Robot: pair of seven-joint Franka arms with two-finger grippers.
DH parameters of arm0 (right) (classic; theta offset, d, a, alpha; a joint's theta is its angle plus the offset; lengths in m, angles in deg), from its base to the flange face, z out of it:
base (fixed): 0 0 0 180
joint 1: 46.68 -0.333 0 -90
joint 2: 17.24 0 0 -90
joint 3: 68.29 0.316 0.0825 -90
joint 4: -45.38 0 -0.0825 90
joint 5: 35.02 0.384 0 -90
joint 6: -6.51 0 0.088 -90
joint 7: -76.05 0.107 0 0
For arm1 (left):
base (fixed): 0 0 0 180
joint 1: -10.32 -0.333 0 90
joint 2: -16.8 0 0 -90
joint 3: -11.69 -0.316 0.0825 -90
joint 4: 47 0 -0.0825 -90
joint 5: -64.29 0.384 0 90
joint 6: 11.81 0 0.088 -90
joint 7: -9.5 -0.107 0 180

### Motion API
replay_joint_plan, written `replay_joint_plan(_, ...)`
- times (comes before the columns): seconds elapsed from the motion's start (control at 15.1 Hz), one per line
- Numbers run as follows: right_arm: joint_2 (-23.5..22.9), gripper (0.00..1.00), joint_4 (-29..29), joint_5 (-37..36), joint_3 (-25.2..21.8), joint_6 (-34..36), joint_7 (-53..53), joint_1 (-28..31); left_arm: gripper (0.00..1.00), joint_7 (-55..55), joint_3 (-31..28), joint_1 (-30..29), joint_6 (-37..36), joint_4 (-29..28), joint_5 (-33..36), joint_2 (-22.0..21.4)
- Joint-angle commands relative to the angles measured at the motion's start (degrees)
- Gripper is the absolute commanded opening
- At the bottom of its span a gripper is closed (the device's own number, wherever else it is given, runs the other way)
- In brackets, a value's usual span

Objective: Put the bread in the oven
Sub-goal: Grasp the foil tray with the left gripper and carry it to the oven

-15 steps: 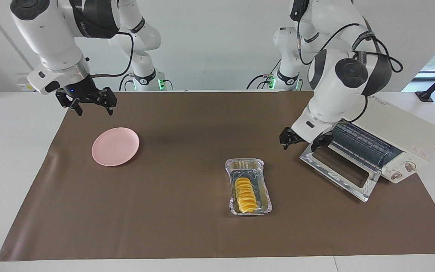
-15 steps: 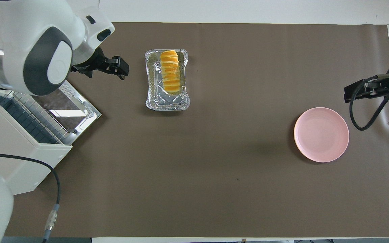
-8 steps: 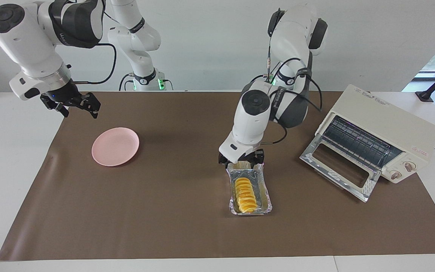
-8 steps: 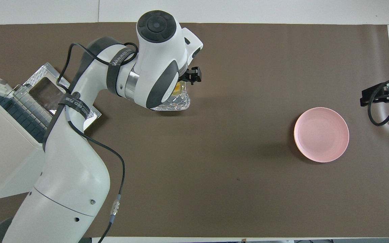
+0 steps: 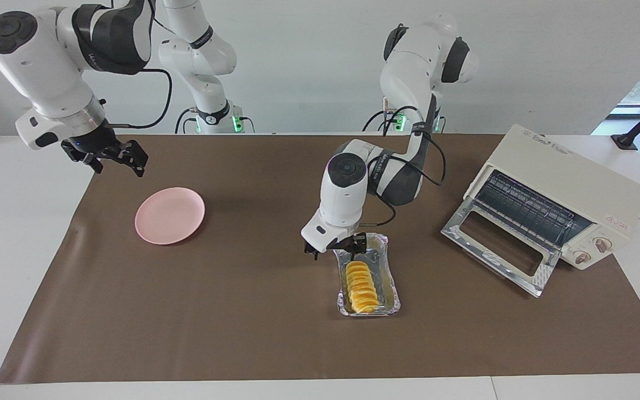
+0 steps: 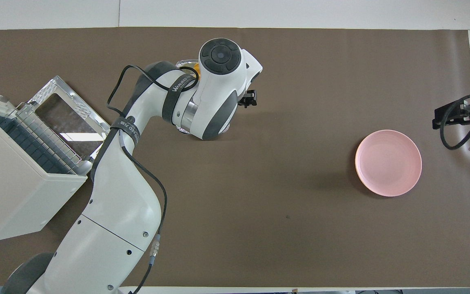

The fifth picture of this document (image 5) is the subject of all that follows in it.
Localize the glass oven door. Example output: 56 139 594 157
441 197 562 298

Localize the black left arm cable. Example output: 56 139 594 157
359 97 447 227

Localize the brown table mat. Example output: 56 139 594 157
0 133 640 385

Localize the aluminium foil tray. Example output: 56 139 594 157
333 232 402 318

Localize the pink round plate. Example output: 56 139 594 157
134 187 206 246

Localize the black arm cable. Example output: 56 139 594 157
114 68 173 129
359 97 447 227

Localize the oven wire rack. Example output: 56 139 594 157
473 169 593 251

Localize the cream toaster oven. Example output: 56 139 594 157
463 123 640 271

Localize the yellow sliced bread loaf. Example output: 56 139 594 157
345 260 379 314

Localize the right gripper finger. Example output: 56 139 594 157
117 140 149 178
62 144 104 174

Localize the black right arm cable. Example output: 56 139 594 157
114 68 173 129

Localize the black base cable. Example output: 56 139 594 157
174 107 197 134
362 109 404 132

